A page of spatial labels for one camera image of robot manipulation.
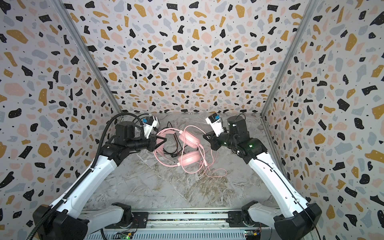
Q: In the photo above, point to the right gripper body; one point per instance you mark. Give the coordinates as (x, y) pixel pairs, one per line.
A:
(216, 139)

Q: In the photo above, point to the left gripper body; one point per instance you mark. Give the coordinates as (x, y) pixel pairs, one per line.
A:
(148, 143)

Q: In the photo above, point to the pink headphones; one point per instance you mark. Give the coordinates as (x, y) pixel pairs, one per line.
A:
(192, 150)

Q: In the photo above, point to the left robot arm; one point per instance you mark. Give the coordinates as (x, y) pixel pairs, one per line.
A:
(62, 219)

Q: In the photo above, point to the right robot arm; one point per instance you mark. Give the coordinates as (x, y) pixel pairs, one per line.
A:
(295, 217)

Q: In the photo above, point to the white black headphones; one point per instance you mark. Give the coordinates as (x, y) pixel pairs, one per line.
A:
(150, 120)

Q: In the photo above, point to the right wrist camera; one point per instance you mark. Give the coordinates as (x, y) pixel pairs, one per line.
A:
(215, 121)

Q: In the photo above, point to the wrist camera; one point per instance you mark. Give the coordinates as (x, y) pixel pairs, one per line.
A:
(147, 132)
(215, 121)

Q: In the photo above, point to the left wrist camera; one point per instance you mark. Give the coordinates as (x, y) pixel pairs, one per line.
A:
(147, 132)

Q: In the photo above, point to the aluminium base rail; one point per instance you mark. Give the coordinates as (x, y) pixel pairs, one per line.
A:
(203, 224)

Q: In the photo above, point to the right aluminium corner post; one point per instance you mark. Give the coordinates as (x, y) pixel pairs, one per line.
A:
(290, 54)

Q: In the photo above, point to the aluminium corner post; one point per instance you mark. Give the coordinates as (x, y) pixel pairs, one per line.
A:
(290, 54)
(65, 16)

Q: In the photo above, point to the left aluminium corner post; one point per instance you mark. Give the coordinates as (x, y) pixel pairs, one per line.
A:
(65, 16)

